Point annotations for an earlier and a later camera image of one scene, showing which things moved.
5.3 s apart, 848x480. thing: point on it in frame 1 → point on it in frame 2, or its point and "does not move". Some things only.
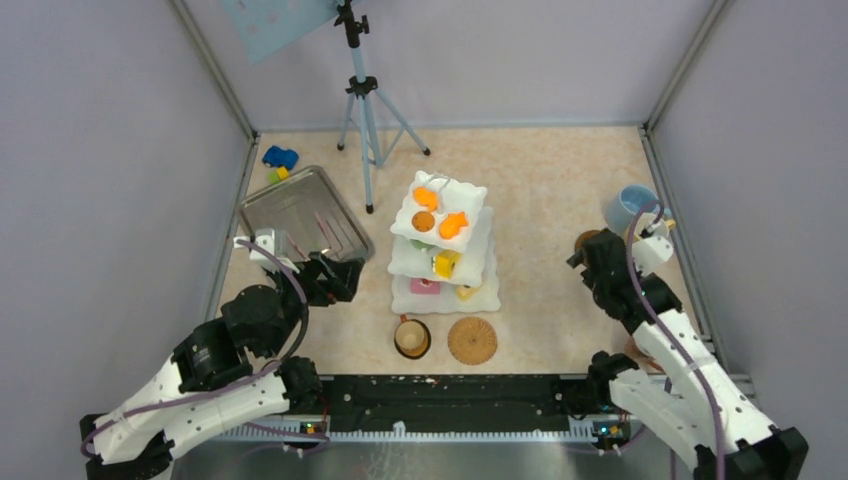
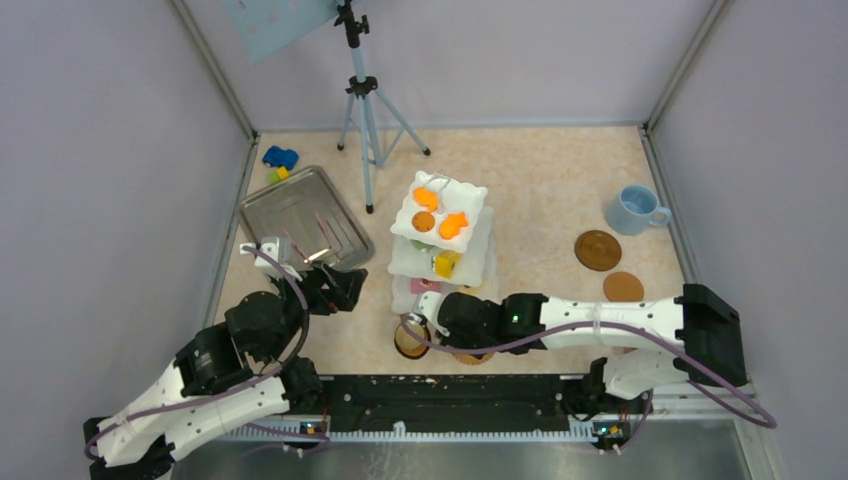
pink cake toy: x=424 y=286 does not move
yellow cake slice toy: x=445 y=262 does not move
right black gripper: x=587 y=276 → x=452 y=339
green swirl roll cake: x=422 y=245 does not move
